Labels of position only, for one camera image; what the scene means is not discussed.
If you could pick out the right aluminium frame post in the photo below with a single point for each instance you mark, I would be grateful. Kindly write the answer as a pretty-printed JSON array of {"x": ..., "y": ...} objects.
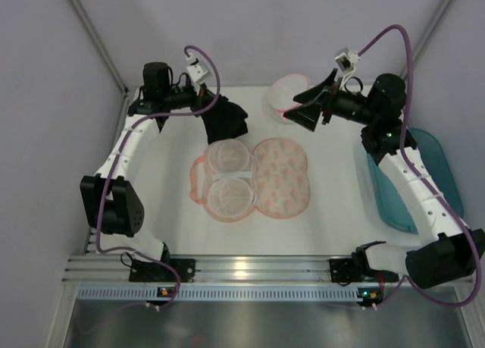
[{"x": 422, "y": 19}]

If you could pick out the left aluminium frame post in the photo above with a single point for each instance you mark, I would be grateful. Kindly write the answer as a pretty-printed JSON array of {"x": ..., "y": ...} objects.
[{"x": 96, "y": 41}]

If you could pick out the slotted white cable duct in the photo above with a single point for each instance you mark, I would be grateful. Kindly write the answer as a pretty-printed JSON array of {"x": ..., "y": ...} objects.
[{"x": 228, "y": 293}]

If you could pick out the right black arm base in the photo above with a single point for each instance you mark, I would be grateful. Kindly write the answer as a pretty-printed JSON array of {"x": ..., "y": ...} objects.
[{"x": 345, "y": 272}]

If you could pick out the aluminium frame post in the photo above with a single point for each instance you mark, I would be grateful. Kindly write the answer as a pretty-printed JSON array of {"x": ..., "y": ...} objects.
[
  {"x": 96, "y": 41},
  {"x": 422, "y": 19}
]

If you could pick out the black garment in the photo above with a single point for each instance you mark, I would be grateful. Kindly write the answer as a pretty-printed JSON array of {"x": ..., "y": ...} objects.
[{"x": 224, "y": 120}]

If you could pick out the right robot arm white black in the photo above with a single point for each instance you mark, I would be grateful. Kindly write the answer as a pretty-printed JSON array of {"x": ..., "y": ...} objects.
[{"x": 448, "y": 249}]

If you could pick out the teal plastic basin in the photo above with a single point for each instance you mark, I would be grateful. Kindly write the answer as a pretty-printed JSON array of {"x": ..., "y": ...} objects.
[{"x": 391, "y": 208}]

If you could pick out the white mesh laundry bag pink trim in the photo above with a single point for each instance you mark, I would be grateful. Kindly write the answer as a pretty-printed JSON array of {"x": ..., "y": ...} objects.
[{"x": 279, "y": 97}]

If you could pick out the aluminium front rail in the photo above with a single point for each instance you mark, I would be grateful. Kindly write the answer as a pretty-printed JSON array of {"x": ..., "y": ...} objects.
[{"x": 216, "y": 270}]

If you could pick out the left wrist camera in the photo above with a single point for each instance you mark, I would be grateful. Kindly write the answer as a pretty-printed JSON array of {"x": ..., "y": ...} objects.
[{"x": 197, "y": 70}]

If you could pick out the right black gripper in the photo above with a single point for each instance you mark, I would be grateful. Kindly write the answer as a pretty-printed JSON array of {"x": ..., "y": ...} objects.
[{"x": 326, "y": 106}]

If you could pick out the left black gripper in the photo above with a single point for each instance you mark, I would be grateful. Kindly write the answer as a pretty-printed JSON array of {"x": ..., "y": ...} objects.
[{"x": 204, "y": 108}]

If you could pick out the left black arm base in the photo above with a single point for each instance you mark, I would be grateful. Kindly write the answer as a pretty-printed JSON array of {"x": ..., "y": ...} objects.
[{"x": 150, "y": 272}]

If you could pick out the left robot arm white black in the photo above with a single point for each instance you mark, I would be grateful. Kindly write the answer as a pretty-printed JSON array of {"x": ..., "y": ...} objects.
[{"x": 112, "y": 206}]

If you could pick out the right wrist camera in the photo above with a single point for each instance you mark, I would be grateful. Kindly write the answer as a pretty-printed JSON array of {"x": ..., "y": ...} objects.
[{"x": 347, "y": 61}]

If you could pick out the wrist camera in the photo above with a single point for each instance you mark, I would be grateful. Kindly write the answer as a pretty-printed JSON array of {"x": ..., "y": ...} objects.
[
  {"x": 347, "y": 61},
  {"x": 197, "y": 70}
]

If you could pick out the orange patterned bra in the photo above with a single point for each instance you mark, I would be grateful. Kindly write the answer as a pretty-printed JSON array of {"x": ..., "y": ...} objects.
[{"x": 231, "y": 181}]

